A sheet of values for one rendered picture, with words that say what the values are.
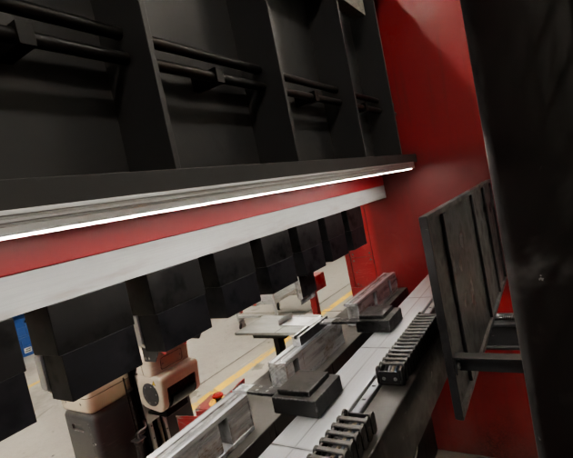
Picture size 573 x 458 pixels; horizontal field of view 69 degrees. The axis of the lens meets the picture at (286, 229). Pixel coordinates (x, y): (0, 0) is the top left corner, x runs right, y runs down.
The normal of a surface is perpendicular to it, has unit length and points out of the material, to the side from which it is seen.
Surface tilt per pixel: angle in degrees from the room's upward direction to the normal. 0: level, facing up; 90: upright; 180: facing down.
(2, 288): 90
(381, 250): 90
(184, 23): 90
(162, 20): 90
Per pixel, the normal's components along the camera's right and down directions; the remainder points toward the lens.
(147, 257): 0.83, -0.14
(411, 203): -0.52, 0.17
